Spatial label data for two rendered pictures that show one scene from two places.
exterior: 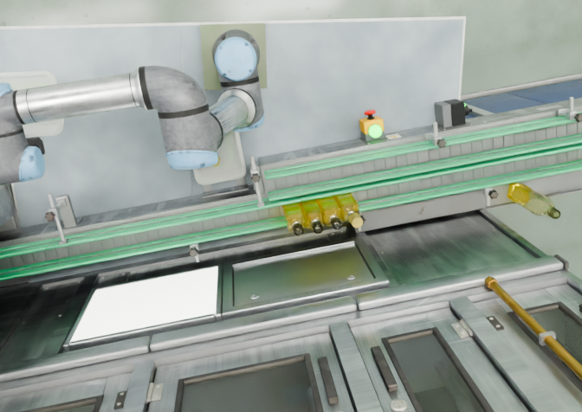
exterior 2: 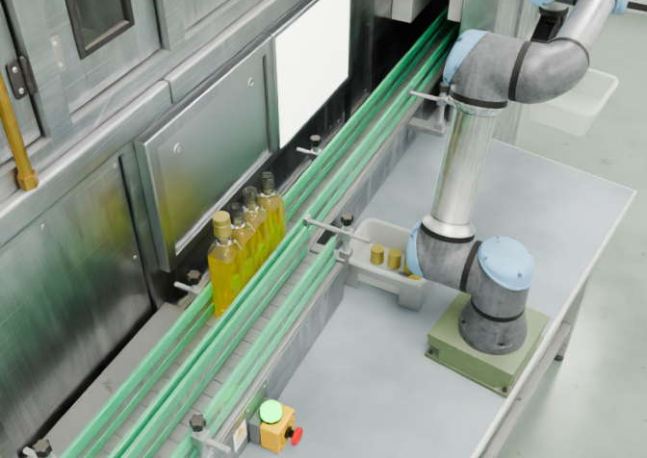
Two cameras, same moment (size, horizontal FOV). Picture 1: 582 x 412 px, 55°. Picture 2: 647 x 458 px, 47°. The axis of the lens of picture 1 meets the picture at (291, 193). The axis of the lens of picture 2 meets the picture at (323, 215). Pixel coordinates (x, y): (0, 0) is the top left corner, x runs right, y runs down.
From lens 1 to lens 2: 1.29 m
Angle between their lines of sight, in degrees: 46
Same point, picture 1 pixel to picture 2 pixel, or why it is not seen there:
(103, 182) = (427, 179)
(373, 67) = not seen: outside the picture
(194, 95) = (538, 63)
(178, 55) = not seen: hidden behind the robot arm
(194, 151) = (480, 37)
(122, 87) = (579, 36)
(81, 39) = (586, 241)
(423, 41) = not seen: outside the picture
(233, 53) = (516, 257)
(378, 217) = (158, 333)
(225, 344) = not seen: outside the picture
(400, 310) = (123, 87)
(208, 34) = (533, 318)
